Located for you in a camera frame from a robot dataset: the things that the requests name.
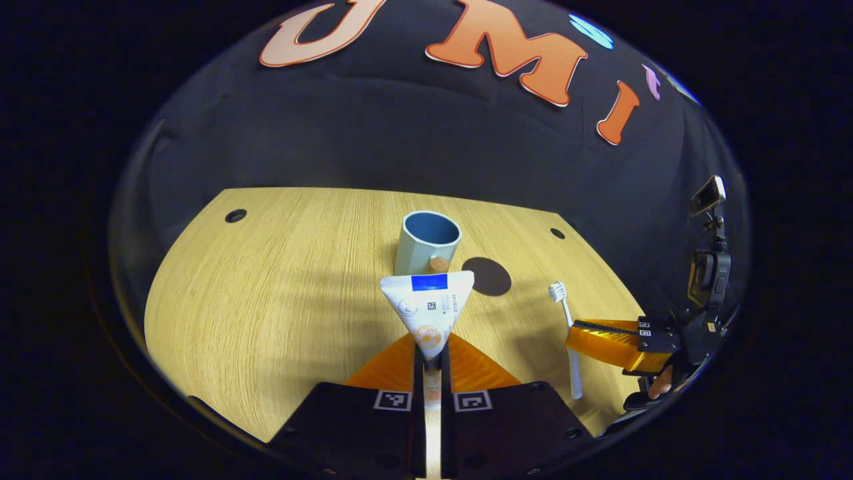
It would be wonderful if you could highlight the wooden desktop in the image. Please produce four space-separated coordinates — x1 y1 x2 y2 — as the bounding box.
145 187 646 479

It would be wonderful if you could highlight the white toothbrush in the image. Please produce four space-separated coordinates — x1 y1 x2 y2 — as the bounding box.
548 281 584 401

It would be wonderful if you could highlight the dark brown round coaster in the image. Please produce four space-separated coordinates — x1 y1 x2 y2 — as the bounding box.
461 257 512 297

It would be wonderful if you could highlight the light blue cup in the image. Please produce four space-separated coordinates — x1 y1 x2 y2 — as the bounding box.
395 211 462 276

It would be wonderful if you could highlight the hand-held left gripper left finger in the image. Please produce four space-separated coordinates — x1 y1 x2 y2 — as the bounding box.
270 333 428 479

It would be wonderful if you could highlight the white toothpaste tube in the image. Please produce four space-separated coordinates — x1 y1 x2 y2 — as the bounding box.
380 270 476 411

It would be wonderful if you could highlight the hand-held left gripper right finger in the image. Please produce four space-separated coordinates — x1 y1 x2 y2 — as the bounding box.
440 333 594 479

